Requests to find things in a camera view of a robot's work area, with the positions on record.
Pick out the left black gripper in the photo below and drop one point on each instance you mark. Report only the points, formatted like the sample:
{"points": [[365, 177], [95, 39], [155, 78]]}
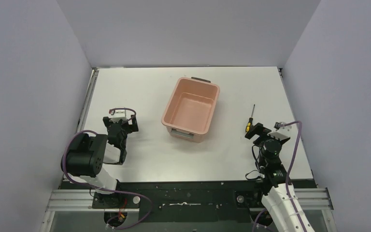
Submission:
{"points": [[119, 126]]}

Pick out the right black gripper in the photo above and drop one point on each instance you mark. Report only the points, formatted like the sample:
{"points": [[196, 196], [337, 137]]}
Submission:
{"points": [[262, 132]]}

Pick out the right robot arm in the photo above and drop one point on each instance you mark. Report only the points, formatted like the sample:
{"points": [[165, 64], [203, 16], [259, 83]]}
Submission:
{"points": [[277, 191]]}

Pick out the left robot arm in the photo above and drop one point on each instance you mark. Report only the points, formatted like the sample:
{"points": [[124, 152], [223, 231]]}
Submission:
{"points": [[85, 155]]}

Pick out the black yellow screwdriver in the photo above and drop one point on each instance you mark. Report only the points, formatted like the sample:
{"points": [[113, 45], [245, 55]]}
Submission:
{"points": [[250, 120]]}

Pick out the pink plastic bin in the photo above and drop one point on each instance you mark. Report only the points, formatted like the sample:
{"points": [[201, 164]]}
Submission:
{"points": [[190, 109]]}

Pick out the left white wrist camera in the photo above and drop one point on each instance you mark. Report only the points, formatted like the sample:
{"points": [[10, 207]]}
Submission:
{"points": [[117, 115]]}

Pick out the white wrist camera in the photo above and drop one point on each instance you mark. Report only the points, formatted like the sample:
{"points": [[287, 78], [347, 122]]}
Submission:
{"points": [[117, 115], [281, 132]]}

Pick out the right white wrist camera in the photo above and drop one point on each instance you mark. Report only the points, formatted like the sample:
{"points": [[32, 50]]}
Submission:
{"points": [[281, 132]]}

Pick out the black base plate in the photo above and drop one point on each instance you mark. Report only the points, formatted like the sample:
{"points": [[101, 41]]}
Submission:
{"points": [[209, 201]]}

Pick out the aluminium frame rail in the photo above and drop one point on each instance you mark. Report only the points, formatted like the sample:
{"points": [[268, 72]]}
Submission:
{"points": [[79, 200]]}

